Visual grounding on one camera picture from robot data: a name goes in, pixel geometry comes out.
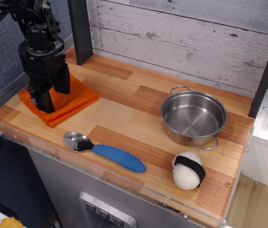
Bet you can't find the blue handled metal spoon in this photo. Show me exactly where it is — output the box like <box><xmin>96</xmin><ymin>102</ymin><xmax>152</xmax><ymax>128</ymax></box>
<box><xmin>63</xmin><ymin>132</ymin><xmax>146</xmax><ymax>173</ymax></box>

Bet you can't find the small steel saucepan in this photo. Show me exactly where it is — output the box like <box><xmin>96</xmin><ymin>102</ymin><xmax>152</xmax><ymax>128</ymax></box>
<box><xmin>160</xmin><ymin>85</ymin><xmax>227</xmax><ymax>150</ymax></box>

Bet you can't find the white plush sushi toy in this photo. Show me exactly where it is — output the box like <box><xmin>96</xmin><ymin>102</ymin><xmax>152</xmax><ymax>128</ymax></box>
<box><xmin>172</xmin><ymin>152</ymin><xmax>206</xmax><ymax>190</ymax></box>

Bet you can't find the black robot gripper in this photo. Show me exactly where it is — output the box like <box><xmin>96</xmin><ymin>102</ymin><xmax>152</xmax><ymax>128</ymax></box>
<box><xmin>18</xmin><ymin>42</ymin><xmax>70</xmax><ymax>113</ymax></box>

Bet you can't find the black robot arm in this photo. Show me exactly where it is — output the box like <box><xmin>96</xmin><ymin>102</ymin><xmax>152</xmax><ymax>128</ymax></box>
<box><xmin>0</xmin><ymin>0</ymin><xmax>70</xmax><ymax>114</ymax></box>

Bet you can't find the grey cabinet control panel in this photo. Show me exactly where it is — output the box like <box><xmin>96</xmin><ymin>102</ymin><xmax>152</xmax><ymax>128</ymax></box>
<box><xmin>79</xmin><ymin>191</ymin><xmax>138</xmax><ymax>228</ymax></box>

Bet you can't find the dark grey left post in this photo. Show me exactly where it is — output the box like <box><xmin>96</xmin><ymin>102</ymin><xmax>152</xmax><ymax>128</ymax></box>
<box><xmin>67</xmin><ymin>0</ymin><xmax>93</xmax><ymax>65</ymax></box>

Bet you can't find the clear acrylic table guard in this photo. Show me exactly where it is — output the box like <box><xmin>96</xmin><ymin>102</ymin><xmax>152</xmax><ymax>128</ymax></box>
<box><xmin>0</xmin><ymin>35</ymin><xmax>255</xmax><ymax>228</ymax></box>

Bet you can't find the orange cloth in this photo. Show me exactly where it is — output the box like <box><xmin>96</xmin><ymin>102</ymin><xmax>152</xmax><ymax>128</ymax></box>
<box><xmin>19</xmin><ymin>75</ymin><xmax>99</xmax><ymax>127</ymax></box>

